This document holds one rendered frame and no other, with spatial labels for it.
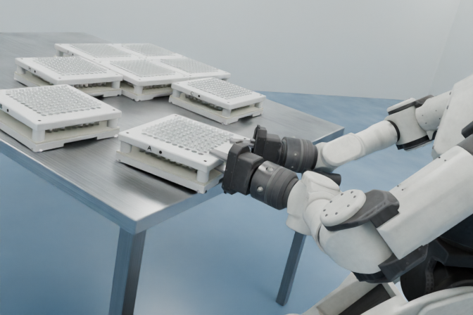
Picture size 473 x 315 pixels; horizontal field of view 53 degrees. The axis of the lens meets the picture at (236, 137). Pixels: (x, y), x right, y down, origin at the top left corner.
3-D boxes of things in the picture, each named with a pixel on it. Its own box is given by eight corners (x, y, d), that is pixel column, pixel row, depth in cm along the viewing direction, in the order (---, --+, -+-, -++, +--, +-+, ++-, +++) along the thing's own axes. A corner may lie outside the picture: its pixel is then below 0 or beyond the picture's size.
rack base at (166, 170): (115, 159, 114) (115, 150, 113) (170, 136, 136) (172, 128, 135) (203, 193, 105) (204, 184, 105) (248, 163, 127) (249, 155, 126)
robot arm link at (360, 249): (323, 250, 89) (355, 299, 70) (291, 208, 88) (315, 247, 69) (369, 217, 89) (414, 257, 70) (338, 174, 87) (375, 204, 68)
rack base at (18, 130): (-18, 117, 122) (-18, 107, 121) (65, 106, 141) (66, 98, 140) (35, 152, 109) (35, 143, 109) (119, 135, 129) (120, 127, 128)
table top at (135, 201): (-178, 42, 163) (-179, 31, 162) (83, 39, 253) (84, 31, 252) (134, 236, 92) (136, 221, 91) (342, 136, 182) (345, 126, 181)
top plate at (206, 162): (116, 140, 112) (117, 132, 112) (173, 119, 134) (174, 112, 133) (206, 174, 104) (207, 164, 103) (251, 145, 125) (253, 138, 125)
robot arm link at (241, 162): (224, 145, 101) (272, 165, 96) (248, 136, 109) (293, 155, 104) (214, 197, 106) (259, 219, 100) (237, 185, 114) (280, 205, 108)
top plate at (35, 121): (-18, 98, 120) (-18, 90, 120) (67, 90, 140) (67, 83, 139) (36, 132, 108) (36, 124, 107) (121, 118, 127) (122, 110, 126)
